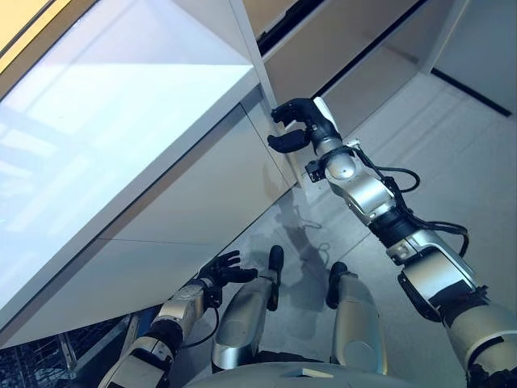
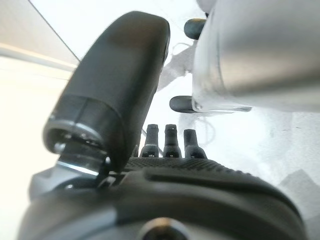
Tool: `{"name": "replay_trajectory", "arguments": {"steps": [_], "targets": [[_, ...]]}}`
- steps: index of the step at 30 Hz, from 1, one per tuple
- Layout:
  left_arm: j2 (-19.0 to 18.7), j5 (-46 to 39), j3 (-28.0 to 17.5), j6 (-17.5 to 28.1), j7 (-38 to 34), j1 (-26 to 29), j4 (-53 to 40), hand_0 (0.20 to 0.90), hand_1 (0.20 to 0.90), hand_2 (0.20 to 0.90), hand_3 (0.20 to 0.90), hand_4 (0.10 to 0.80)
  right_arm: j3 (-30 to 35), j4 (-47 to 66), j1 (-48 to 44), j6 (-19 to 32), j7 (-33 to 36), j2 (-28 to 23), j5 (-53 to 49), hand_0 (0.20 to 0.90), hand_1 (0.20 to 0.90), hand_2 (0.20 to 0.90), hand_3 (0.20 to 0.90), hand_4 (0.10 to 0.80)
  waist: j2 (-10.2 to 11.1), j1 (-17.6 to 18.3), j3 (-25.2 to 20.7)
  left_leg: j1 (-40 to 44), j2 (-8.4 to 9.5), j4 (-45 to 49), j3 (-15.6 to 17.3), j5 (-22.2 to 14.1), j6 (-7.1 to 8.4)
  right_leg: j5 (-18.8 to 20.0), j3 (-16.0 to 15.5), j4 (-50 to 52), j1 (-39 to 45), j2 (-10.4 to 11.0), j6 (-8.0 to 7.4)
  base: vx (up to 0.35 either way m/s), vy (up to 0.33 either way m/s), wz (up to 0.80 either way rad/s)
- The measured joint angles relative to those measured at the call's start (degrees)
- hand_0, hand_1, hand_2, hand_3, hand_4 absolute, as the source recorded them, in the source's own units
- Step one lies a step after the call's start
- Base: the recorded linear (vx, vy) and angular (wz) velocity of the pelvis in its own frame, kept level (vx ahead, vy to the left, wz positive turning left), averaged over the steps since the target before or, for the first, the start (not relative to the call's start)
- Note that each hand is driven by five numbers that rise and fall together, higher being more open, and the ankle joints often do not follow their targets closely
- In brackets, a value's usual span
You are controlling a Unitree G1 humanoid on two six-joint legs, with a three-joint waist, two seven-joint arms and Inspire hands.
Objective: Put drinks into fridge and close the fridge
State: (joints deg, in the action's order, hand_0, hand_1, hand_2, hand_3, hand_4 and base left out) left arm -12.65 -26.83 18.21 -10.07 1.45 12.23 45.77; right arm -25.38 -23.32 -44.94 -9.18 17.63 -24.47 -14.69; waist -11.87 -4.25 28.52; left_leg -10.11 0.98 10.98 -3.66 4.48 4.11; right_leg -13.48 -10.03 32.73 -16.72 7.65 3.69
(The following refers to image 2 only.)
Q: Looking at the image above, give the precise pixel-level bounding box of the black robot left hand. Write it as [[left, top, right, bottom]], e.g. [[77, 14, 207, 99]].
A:
[[17, 11, 308, 240]]

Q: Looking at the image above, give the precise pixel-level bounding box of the white counter cabinet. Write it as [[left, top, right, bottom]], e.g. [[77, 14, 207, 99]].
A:
[[0, 0, 82, 76]]

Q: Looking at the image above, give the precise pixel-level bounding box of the silver robot left leg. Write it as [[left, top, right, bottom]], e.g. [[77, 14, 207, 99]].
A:
[[169, 0, 320, 115]]

